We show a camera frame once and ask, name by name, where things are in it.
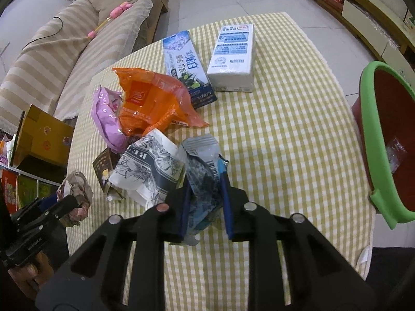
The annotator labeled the black white floral paper bag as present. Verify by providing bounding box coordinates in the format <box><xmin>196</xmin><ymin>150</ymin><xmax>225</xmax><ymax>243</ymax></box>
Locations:
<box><xmin>108</xmin><ymin>129</ymin><xmax>188</xmax><ymax>208</ymax></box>

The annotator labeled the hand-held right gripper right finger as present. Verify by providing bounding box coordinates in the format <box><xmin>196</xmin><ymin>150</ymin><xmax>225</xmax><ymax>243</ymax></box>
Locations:
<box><xmin>220</xmin><ymin>172</ymin><xmax>381</xmax><ymax>311</ymax></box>

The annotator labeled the black cable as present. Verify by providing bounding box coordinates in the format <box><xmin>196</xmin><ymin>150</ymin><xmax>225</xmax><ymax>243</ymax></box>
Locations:
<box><xmin>22</xmin><ymin>17</ymin><xmax>64</xmax><ymax>51</ymax></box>

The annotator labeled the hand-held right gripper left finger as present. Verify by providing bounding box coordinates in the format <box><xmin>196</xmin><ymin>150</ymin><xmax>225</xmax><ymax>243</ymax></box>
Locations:
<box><xmin>35</xmin><ymin>181</ymin><xmax>192</xmax><ymax>311</ymax></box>

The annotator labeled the pink toy stick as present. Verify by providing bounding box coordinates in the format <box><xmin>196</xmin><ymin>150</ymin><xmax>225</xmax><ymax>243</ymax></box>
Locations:
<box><xmin>87</xmin><ymin>2</ymin><xmax>132</xmax><ymax>39</ymax></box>

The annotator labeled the white shelf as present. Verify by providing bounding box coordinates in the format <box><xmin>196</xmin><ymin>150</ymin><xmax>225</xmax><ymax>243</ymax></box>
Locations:
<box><xmin>0</xmin><ymin>164</ymin><xmax>64</xmax><ymax>216</ymax></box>

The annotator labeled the striped beige sofa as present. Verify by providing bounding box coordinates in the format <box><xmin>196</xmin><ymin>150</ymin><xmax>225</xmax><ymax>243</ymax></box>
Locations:
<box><xmin>0</xmin><ymin>0</ymin><xmax>170</xmax><ymax>137</ymax></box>

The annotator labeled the pink plastic bag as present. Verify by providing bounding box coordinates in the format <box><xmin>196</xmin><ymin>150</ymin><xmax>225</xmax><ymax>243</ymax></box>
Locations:
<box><xmin>91</xmin><ymin>86</ymin><xmax>131</xmax><ymax>154</ymax></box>

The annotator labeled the clear plastic packaging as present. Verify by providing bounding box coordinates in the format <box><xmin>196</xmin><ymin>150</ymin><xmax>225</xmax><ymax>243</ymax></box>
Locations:
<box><xmin>386</xmin><ymin>138</ymin><xmax>408</xmax><ymax>174</ymax></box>

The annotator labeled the red basin with green rim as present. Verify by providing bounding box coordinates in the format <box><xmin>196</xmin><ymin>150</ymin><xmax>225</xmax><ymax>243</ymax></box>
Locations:
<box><xmin>352</xmin><ymin>61</ymin><xmax>415</xmax><ymax>231</ymax></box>

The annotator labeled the row of colourful books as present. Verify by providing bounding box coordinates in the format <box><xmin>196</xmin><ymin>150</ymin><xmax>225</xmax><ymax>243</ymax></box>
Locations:
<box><xmin>0</xmin><ymin>168</ymin><xmax>60</xmax><ymax>214</ymax></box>

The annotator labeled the white tissue pack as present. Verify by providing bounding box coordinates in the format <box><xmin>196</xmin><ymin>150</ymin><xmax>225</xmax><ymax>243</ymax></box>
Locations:
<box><xmin>207</xmin><ymin>23</ymin><xmax>256</xmax><ymax>93</ymax></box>

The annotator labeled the yellow checkered tablecloth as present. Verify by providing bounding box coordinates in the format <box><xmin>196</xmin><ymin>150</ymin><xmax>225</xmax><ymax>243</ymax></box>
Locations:
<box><xmin>66</xmin><ymin>12</ymin><xmax>377</xmax><ymax>311</ymax></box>

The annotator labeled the blue white foil wrapper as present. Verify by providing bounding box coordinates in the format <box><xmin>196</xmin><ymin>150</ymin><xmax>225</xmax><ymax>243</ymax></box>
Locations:
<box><xmin>181</xmin><ymin>136</ymin><xmax>230</xmax><ymax>244</ymax></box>

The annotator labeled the yellow snack packet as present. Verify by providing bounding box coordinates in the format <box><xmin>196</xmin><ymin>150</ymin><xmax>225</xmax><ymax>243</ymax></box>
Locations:
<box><xmin>92</xmin><ymin>147</ymin><xmax>126</xmax><ymax>202</ymax></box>

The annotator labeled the wooden side table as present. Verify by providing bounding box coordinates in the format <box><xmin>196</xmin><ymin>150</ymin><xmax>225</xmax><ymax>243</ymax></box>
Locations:
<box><xmin>12</xmin><ymin>104</ymin><xmax>76</xmax><ymax>169</ymax></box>

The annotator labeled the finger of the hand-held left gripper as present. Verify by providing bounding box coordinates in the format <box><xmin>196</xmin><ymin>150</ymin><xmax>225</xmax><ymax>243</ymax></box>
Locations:
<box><xmin>11</xmin><ymin>197</ymin><xmax>55</xmax><ymax>227</ymax></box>
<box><xmin>39</xmin><ymin>196</ymin><xmax>80</xmax><ymax>231</ymax></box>

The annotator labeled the person's left hand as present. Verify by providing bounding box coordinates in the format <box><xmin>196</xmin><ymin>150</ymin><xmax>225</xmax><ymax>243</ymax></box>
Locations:
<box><xmin>8</xmin><ymin>252</ymin><xmax>54</xmax><ymax>302</ymax></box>

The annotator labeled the orange plastic bag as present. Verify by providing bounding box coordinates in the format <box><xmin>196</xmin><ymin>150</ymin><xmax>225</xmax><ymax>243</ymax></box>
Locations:
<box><xmin>112</xmin><ymin>67</ymin><xmax>210</xmax><ymax>137</ymax></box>

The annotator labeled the blue white drink carton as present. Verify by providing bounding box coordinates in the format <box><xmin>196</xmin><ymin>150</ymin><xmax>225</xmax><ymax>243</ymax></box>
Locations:
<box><xmin>162</xmin><ymin>31</ymin><xmax>217</xmax><ymax>109</ymax></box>

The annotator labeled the wooden television cabinet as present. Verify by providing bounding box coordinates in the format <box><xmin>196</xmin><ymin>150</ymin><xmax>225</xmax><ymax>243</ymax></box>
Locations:
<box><xmin>293</xmin><ymin>0</ymin><xmax>415</xmax><ymax>72</ymax></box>

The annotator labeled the white cardboard box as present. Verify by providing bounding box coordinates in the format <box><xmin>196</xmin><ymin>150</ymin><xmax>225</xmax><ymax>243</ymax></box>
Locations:
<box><xmin>402</xmin><ymin>5</ymin><xmax>415</xmax><ymax>30</ymax></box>

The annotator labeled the red print newspaper ball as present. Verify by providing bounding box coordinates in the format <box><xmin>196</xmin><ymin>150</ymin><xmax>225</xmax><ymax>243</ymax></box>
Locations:
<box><xmin>57</xmin><ymin>170</ymin><xmax>94</xmax><ymax>228</ymax></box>

